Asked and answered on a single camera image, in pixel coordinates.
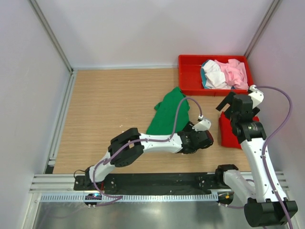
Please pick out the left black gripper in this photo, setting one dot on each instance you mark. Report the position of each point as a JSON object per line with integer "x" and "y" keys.
{"x": 188, "y": 129}

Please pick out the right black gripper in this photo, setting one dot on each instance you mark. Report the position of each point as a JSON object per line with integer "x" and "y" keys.
{"x": 228, "y": 100}

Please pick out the green t shirt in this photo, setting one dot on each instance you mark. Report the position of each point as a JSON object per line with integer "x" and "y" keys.
{"x": 163, "y": 121}

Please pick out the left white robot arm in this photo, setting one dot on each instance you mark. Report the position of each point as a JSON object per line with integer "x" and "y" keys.
{"x": 130, "y": 145}

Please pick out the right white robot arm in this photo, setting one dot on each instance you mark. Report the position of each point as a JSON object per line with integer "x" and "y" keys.
{"x": 265, "y": 202}

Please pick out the white t shirt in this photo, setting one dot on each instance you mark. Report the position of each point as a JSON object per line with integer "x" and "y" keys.
{"x": 210, "y": 64}

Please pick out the pink t shirt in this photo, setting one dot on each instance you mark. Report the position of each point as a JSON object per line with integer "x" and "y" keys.
{"x": 235, "y": 73}

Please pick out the folded red t shirt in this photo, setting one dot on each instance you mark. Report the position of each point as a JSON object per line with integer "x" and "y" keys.
{"x": 228, "y": 139}

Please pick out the red plastic bin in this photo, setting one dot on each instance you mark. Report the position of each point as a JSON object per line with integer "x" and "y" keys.
{"x": 189, "y": 68}

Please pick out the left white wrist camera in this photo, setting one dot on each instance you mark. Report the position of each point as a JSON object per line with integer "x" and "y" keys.
{"x": 203, "y": 124}

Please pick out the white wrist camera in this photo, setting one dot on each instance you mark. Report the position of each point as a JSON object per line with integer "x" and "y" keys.
{"x": 256, "y": 95}
{"x": 203, "y": 124}

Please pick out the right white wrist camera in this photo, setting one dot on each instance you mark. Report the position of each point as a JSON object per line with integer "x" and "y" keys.
{"x": 256, "y": 95}

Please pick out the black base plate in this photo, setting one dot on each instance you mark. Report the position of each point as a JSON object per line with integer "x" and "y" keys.
{"x": 202, "y": 181}

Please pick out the right aluminium frame post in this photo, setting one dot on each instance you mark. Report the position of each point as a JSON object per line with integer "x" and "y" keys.
{"x": 272, "y": 9}

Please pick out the aluminium frame post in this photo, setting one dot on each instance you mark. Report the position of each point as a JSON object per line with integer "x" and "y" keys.
{"x": 272, "y": 9}
{"x": 43, "y": 20}

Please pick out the slotted cable duct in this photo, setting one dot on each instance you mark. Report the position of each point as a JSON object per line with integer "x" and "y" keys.
{"x": 92, "y": 197}

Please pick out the front aluminium rail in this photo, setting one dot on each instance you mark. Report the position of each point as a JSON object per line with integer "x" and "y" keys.
{"x": 65, "y": 182}

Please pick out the left aluminium frame post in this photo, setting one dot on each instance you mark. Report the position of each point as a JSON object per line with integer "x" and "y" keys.
{"x": 43, "y": 20}

